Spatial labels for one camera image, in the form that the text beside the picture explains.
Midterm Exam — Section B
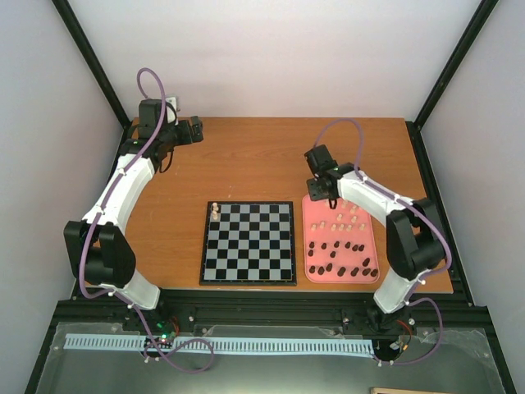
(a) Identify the right circuit board connector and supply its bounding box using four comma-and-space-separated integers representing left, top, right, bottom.
389, 319, 413, 355

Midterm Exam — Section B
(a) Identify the left green circuit board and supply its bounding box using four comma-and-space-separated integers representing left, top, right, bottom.
154, 317, 180, 349

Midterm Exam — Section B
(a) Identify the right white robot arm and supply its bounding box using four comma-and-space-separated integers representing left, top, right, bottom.
304, 144, 452, 314

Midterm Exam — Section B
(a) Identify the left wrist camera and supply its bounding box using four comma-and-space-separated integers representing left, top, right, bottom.
165, 95, 179, 125

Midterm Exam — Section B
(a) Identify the light blue slotted cable duct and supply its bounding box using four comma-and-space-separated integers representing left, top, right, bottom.
63, 333, 374, 358

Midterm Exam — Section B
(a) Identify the black and silver chessboard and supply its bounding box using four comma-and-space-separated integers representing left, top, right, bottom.
199, 201, 297, 286

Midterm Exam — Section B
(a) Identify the pink plastic tray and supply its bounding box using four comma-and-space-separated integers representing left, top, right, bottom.
302, 195, 380, 284

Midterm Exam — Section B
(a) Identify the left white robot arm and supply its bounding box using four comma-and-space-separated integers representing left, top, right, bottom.
64, 95, 203, 331

